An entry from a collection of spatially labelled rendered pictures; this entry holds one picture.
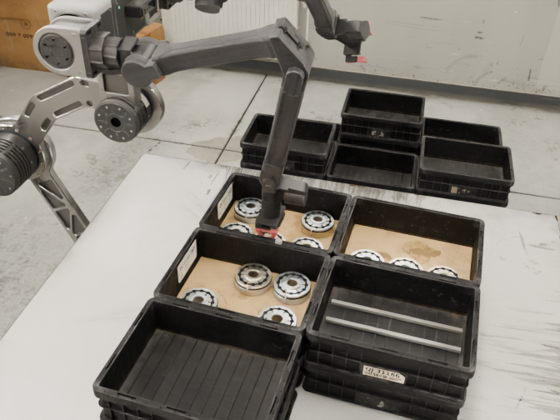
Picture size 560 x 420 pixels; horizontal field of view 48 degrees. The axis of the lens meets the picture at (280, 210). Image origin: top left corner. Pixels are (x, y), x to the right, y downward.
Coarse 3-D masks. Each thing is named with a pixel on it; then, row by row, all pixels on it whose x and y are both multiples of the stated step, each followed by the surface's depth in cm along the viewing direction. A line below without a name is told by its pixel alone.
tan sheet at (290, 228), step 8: (232, 208) 206; (232, 216) 203; (288, 216) 204; (296, 216) 204; (224, 224) 199; (248, 224) 200; (288, 224) 200; (296, 224) 200; (336, 224) 201; (256, 232) 196; (280, 232) 197; (288, 232) 197; (296, 232) 197; (288, 240) 194; (320, 240) 194; (328, 240) 195
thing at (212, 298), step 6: (192, 288) 171; (198, 288) 171; (204, 288) 172; (186, 294) 170; (192, 294) 170; (204, 294) 170; (210, 294) 170; (210, 300) 168; (216, 300) 168; (216, 306) 167
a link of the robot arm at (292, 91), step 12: (288, 72) 138; (300, 72) 137; (288, 84) 140; (300, 84) 139; (288, 96) 146; (300, 96) 146; (276, 108) 152; (288, 108) 150; (276, 120) 153; (288, 120) 152; (276, 132) 157; (288, 132) 156; (276, 144) 160; (288, 144) 159; (276, 156) 163; (264, 168) 167; (276, 168) 165; (276, 180) 169
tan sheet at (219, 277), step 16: (192, 272) 181; (208, 272) 181; (224, 272) 182; (272, 272) 182; (208, 288) 176; (224, 288) 176; (272, 288) 177; (224, 304) 171; (240, 304) 172; (256, 304) 172; (272, 304) 172; (304, 304) 172
